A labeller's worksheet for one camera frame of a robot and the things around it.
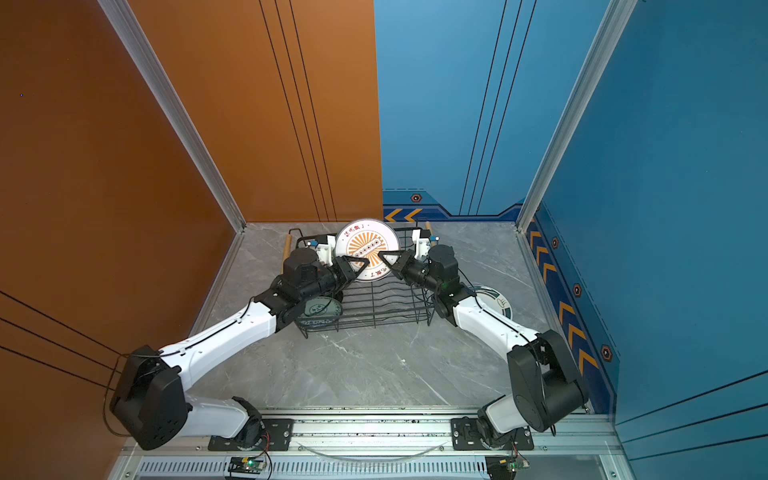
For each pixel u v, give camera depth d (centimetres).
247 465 71
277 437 74
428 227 94
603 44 74
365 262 76
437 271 64
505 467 70
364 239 79
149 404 42
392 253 77
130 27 71
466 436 72
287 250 89
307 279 61
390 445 73
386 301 97
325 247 73
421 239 76
